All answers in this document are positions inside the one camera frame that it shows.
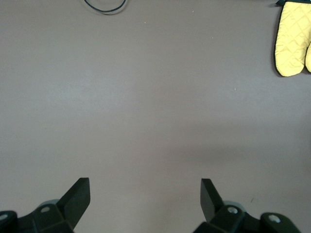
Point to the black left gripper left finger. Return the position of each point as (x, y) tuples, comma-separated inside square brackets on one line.
[(73, 206)]

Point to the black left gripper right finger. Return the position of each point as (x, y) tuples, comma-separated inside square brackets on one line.
[(213, 208)]

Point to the brown table mat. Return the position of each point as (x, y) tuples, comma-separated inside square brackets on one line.
[(145, 97)]

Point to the yellow quilted oven mitt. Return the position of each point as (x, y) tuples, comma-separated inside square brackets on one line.
[(291, 36), (309, 58)]

